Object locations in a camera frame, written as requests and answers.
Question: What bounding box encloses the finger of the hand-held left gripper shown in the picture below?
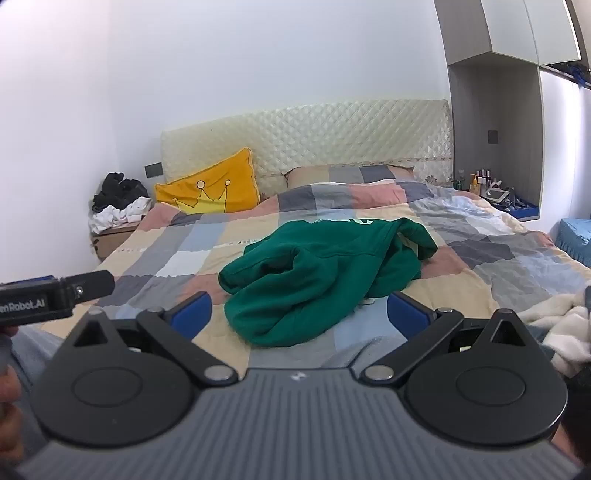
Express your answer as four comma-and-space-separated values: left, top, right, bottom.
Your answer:
60, 271, 116, 306

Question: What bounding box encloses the grey wall cabinet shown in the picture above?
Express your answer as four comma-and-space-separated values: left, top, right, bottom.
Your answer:
434, 0, 591, 222

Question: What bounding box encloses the yellow crown pillow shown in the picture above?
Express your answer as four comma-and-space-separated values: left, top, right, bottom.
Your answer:
154, 148, 262, 214

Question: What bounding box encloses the patchwork pillow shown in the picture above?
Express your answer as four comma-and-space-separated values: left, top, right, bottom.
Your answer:
283, 163, 416, 188

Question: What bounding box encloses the blue fabric box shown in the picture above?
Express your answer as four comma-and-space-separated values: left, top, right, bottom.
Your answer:
555, 219, 591, 269

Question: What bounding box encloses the white fluffy blanket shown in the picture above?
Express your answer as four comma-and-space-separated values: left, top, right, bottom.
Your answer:
518, 286, 591, 379

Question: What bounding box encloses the person's grey clothing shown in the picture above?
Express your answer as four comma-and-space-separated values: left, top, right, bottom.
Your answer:
0, 318, 70, 462

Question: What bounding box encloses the green hoodie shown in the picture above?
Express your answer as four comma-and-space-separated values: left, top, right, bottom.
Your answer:
218, 218, 438, 348

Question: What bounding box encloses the person's left hand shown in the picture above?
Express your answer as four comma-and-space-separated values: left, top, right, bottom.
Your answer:
0, 369, 25, 468

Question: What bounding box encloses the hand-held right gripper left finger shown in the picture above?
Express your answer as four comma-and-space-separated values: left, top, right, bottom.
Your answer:
69, 292, 239, 387

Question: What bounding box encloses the row of cosmetic bottles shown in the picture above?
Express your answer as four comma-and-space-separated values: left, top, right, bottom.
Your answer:
455, 169, 504, 191

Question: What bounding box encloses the patchwork quilt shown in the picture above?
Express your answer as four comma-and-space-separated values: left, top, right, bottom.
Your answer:
39, 178, 591, 370

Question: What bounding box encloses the blue tray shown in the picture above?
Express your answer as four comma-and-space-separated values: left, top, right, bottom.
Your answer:
480, 194, 541, 222

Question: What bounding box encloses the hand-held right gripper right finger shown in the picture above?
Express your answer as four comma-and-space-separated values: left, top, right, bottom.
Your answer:
362, 292, 539, 387

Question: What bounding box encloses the cream quilted headboard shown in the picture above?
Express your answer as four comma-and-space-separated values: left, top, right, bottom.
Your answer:
160, 99, 454, 198

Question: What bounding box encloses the black clothes pile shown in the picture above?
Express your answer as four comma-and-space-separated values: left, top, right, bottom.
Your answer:
93, 172, 150, 213

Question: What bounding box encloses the white clothes pile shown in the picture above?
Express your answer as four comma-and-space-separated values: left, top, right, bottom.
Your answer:
89, 198, 153, 234

